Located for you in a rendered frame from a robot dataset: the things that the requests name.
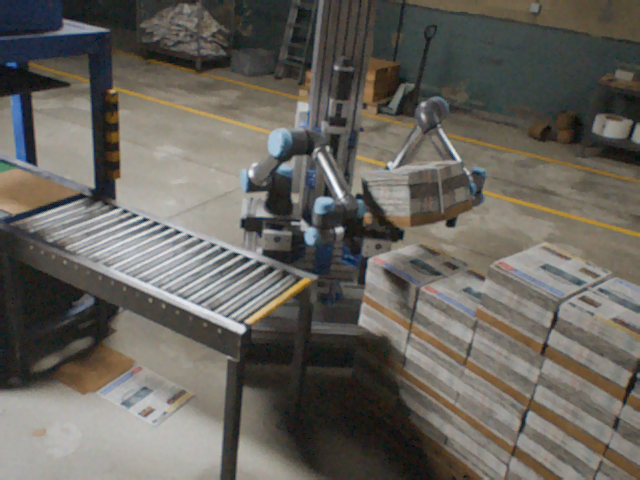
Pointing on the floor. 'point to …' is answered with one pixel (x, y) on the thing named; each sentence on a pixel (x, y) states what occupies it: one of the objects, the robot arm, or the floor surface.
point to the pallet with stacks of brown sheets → (384, 85)
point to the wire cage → (185, 32)
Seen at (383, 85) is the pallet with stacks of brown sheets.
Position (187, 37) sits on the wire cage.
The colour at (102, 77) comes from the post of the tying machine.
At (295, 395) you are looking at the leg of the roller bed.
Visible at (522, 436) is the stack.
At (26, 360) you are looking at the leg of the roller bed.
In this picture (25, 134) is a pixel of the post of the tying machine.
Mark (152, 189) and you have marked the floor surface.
